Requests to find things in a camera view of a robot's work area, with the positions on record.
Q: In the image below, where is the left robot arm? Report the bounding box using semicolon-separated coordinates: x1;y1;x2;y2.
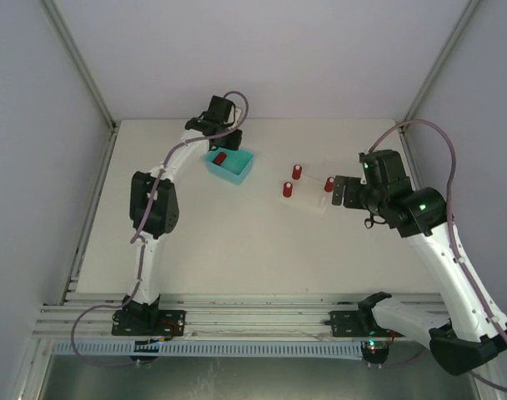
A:
122;91;249;329

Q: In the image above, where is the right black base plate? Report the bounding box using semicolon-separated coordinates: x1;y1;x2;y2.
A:
324;311;401;339

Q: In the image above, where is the grey slotted cable duct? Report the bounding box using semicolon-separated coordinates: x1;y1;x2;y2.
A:
76;339;362;361

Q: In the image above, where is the left aluminium corner post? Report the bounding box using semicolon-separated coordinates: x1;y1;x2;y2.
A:
39;0;117;132

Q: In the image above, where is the red large spring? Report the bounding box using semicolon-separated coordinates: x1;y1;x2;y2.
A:
324;177;334;193

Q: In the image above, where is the white peg fixture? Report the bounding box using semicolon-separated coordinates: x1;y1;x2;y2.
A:
279;175;331;214

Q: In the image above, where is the aluminium corner post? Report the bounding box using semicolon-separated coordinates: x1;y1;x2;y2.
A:
402;0;484;121
39;0;117;132

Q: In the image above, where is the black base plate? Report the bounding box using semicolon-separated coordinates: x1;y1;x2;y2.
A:
324;311;401;339
111;310;186;337

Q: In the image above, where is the aluminium rail frame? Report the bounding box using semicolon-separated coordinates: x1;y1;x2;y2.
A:
32;293;486;342

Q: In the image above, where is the teal plastic bin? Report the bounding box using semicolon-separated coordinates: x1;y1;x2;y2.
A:
204;148;254;185

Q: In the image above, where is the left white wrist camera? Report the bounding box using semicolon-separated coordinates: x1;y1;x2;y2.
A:
229;106;243;124

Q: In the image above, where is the right aluminium corner post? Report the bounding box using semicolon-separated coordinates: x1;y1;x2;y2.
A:
402;0;484;121

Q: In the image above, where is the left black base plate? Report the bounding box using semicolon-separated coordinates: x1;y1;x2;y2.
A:
111;310;186;337

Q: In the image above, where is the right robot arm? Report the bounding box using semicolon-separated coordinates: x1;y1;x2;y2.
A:
332;150;507;376

